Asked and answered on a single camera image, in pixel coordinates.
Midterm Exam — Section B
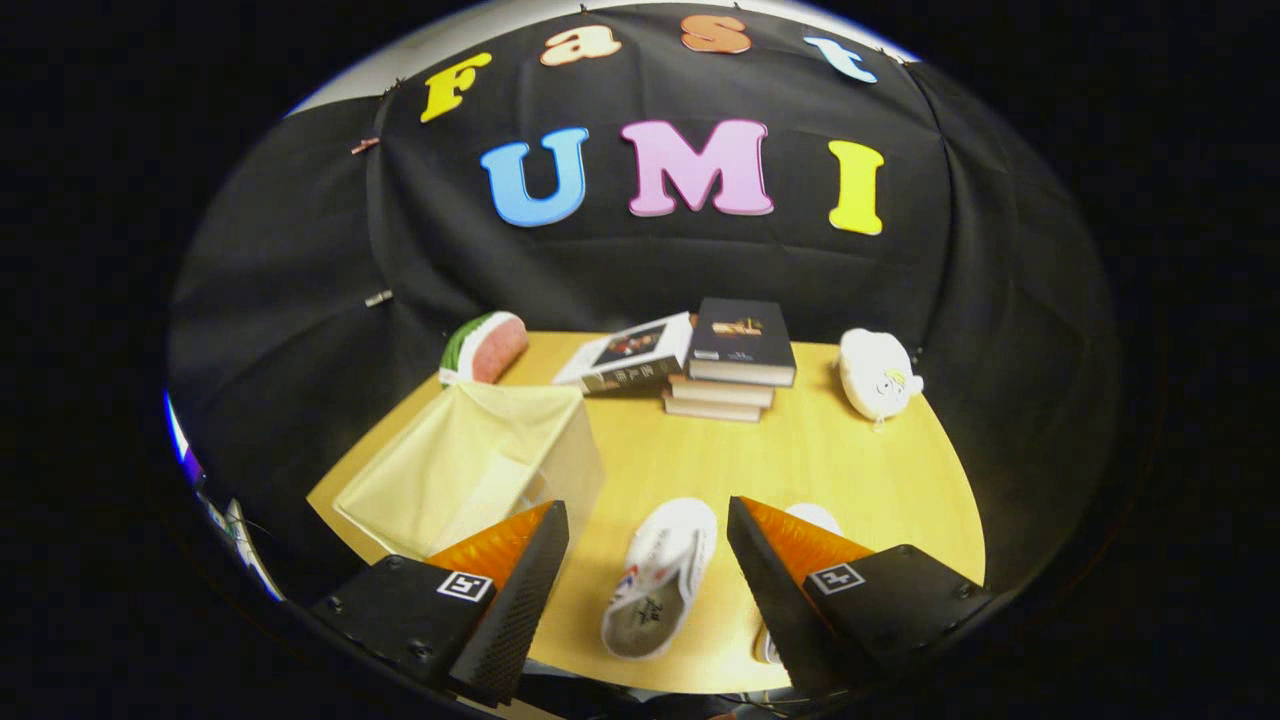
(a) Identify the thick book with brown cover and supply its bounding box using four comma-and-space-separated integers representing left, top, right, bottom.
668, 373, 776, 409

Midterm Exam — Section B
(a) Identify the black cover book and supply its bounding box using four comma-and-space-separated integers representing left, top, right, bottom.
687, 297, 798, 388

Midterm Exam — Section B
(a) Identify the black backdrop cloth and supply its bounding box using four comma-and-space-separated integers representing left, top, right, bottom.
165, 0, 1121, 641

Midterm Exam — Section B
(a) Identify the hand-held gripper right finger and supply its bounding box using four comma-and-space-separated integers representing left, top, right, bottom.
727, 496, 996, 696

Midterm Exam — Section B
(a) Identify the cream fabric storage box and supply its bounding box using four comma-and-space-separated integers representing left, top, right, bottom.
333, 380, 606, 561

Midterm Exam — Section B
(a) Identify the white round plush toy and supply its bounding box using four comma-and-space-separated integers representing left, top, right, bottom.
838, 328, 925, 426

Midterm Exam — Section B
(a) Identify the watermelon slice plush toy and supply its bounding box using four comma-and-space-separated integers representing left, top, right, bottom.
438, 311, 529, 388

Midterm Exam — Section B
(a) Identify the thin book with brown cover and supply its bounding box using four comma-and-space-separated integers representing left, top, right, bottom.
662, 392, 763, 423

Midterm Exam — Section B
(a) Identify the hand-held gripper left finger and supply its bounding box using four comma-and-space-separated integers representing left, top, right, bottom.
310, 500, 570, 706

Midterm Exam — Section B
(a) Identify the white canvas shoe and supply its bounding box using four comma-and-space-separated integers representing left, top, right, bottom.
752, 502, 843, 666
600, 497, 718, 661

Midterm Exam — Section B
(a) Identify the white cover portrait book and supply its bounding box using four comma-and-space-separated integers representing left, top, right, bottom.
553, 311, 694, 394

